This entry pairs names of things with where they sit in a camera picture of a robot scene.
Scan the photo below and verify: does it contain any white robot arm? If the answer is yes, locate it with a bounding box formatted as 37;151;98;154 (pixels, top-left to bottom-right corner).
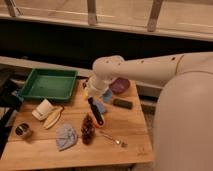
87;51;213;171

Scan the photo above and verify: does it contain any small blue cup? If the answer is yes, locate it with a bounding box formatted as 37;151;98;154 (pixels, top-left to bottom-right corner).
102;89;113;103

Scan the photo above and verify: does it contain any small metal cup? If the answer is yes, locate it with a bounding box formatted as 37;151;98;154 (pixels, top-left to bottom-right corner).
15;123;33;139

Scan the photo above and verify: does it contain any dark grape bunch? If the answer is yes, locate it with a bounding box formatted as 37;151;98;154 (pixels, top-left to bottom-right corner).
81;115;95;145

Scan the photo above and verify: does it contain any green plastic tray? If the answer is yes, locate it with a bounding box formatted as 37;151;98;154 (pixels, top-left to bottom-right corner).
20;68;78;102

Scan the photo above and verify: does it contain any black rectangular block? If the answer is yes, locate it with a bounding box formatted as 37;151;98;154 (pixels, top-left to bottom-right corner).
113;99;133;109

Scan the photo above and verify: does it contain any pale banana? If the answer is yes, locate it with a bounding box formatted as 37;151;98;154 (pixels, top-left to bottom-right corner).
43;106;63;129

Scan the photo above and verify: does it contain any purple bowl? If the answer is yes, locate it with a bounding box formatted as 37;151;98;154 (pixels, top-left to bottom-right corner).
109;78;130;94

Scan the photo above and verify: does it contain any white mug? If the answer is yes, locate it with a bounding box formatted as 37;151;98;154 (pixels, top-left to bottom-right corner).
32;99;54;121

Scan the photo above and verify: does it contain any blue sponge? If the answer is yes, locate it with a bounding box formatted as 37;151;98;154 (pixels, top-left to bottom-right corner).
94;100;107;114

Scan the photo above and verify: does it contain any blue crumpled cloth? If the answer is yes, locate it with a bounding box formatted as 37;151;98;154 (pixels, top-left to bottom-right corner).
56;123;78;151

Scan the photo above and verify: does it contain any wooden table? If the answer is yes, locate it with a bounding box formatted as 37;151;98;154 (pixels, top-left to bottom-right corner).
0;85;153;171

